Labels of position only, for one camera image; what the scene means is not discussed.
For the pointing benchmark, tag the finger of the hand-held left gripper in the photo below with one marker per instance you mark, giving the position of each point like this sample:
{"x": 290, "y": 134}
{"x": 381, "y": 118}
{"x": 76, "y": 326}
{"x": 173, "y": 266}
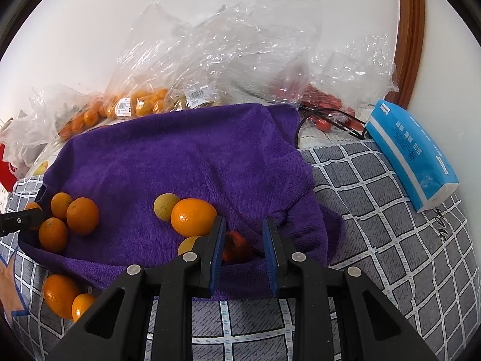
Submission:
{"x": 20, "y": 221}

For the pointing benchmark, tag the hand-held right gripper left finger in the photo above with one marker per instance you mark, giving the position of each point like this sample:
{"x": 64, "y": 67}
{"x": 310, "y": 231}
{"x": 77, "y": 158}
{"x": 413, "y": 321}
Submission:
{"x": 218, "y": 255}

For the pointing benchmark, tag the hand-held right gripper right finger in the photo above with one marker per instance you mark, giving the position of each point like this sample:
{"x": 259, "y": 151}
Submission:
{"x": 271, "y": 255}

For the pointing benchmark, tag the red tomato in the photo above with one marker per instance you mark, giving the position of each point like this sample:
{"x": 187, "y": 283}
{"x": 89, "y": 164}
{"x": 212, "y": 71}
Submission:
{"x": 236, "y": 248}

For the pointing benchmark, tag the small yellow fruit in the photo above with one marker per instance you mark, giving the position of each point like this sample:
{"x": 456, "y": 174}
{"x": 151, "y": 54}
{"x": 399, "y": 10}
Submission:
{"x": 187, "y": 246}

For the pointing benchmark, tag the large orange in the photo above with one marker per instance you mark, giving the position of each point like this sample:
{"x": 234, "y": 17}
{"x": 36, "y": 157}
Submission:
{"x": 192, "y": 218}

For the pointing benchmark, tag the yellow-green round fruit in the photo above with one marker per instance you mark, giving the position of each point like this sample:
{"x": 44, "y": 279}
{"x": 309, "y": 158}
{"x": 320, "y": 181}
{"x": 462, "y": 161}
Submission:
{"x": 164, "y": 205}

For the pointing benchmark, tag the red paper bag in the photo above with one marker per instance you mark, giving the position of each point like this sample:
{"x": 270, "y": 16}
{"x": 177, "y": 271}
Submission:
{"x": 9, "y": 169}

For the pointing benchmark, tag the oval orange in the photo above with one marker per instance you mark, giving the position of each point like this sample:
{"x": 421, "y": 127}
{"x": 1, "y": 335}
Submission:
{"x": 60, "y": 295}

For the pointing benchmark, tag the white plastic bag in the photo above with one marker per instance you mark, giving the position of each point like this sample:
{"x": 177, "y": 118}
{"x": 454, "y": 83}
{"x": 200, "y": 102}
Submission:
{"x": 22, "y": 135}

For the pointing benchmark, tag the purple towel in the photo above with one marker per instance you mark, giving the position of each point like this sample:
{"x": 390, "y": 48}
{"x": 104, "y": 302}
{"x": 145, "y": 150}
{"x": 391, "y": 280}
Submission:
{"x": 180, "y": 158}

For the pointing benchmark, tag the grey checkered blanket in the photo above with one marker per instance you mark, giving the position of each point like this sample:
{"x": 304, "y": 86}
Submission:
{"x": 375, "y": 240}

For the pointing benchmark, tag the clear bag of small tangerines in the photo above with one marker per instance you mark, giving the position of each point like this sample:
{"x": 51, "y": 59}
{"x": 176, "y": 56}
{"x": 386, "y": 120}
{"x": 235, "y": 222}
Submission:
{"x": 79, "y": 116}

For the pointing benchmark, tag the labelled clear bag of yellow fruit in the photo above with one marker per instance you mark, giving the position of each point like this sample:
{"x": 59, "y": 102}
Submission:
{"x": 195, "y": 96}

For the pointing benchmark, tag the clear bag of red tomatoes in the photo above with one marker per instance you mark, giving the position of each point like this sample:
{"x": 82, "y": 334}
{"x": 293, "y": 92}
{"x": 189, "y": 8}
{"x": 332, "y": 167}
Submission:
{"x": 323, "y": 99}

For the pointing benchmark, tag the blue tissue pack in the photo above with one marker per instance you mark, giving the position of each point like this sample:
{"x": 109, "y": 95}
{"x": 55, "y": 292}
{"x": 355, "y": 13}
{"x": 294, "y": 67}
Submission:
{"x": 406, "y": 150}

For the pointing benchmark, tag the labelled clear bag of oranges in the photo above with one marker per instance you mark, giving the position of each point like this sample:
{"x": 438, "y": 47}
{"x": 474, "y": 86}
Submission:
{"x": 142, "y": 101}

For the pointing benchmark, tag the brown wooden door frame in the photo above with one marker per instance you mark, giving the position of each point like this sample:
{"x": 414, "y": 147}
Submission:
{"x": 411, "y": 37}

